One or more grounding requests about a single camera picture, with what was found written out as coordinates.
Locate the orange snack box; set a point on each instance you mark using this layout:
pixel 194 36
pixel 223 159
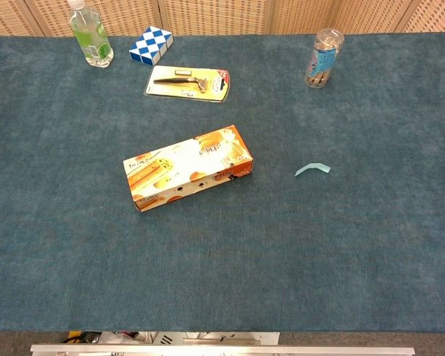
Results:
pixel 185 168

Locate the light blue paper strip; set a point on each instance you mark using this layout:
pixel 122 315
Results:
pixel 313 168

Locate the razor in yellow blister pack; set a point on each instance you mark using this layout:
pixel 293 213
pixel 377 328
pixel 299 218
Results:
pixel 188 84

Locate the blue white checkered snake puzzle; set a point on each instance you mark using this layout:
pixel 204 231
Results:
pixel 150 45

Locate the clear cylinder snack jar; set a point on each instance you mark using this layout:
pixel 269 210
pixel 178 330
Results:
pixel 323 59

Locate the woven rattan folding screen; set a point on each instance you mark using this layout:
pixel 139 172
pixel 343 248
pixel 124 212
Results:
pixel 222 16

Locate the clear green-labelled water bottle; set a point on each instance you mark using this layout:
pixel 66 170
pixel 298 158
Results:
pixel 91 35

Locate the aluminium extrusion rail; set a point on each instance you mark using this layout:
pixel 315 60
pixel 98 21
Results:
pixel 222 350

